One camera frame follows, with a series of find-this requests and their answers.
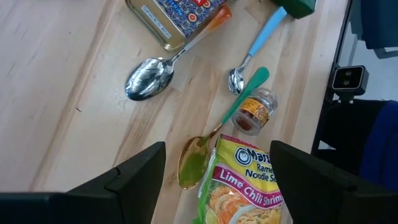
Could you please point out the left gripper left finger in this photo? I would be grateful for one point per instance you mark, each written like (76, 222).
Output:
(93, 202)

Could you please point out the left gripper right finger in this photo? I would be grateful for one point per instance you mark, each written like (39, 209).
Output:
(326, 199)

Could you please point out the lime chili ramen packet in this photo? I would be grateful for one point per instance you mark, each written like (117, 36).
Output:
(242, 186)

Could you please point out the red patterned spice tin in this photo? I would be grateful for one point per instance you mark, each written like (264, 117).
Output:
(180, 18)

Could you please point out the blue office chair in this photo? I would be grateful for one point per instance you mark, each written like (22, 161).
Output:
(382, 146)
(379, 25)

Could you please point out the green spice tin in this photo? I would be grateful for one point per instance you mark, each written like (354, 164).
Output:
(295, 7)

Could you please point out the black table-level camera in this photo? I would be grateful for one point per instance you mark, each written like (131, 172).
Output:
(348, 79)

